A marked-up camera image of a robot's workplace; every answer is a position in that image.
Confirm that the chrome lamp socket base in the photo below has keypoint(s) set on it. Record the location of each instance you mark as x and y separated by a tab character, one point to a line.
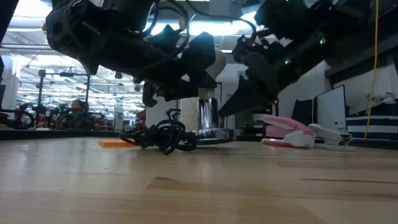
208	115

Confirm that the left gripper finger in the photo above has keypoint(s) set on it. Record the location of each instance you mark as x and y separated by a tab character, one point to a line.
174	95
200	53

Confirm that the white crumpled bag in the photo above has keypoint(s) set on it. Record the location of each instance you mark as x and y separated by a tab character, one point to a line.
382	97

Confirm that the red cabinet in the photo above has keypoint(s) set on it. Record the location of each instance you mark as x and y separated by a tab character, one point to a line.
141	119

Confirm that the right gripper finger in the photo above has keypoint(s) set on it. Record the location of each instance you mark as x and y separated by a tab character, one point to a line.
248	99

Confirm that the black background gantry frame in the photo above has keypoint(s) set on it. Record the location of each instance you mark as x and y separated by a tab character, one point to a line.
74	74

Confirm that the white stapler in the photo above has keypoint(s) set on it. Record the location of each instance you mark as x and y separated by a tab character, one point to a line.
329	135

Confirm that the black ceiling spotlight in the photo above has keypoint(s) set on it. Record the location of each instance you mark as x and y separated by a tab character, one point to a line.
118	75

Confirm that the long ceiling light strip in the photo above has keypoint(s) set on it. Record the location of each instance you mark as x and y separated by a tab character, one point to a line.
25	47

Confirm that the white flat panel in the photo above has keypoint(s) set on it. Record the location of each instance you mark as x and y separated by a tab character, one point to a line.
331	109

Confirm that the pink stapler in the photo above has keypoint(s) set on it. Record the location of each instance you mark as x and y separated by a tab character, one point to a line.
289	127

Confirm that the black chair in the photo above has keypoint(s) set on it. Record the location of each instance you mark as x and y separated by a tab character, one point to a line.
303	112

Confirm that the blue white striped cloth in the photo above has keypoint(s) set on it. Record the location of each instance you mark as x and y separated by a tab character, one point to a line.
373	127

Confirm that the orange sticky note pad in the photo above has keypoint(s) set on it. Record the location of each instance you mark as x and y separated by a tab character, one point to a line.
112	143

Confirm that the person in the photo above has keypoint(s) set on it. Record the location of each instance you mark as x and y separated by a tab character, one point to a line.
77	107

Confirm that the background black robot arm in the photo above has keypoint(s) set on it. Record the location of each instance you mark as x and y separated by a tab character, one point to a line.
21	119

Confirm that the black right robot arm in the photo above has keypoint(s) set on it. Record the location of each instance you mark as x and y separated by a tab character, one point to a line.
335	18

